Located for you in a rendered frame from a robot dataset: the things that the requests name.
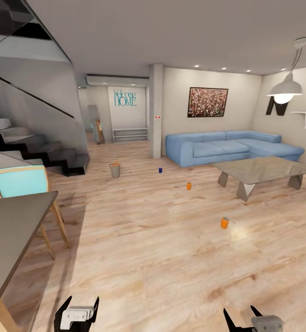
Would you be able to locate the coffee table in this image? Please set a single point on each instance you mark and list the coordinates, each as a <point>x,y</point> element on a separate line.
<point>254,170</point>

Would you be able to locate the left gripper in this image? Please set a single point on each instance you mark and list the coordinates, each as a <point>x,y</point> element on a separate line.
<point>77,326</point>

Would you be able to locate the trash can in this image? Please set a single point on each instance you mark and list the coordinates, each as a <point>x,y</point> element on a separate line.
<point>115,169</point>

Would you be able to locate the standing mirror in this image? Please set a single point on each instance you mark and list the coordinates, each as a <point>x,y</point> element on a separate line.
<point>96,124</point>

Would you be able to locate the room light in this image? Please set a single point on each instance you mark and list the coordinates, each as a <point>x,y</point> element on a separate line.
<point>288,86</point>

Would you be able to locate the picture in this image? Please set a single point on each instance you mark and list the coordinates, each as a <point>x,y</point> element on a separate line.
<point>207,102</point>

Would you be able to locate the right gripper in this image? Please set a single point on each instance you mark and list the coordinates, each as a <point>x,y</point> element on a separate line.
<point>231,325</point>

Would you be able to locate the decorative sign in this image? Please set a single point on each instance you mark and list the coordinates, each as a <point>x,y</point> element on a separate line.
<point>280,108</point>

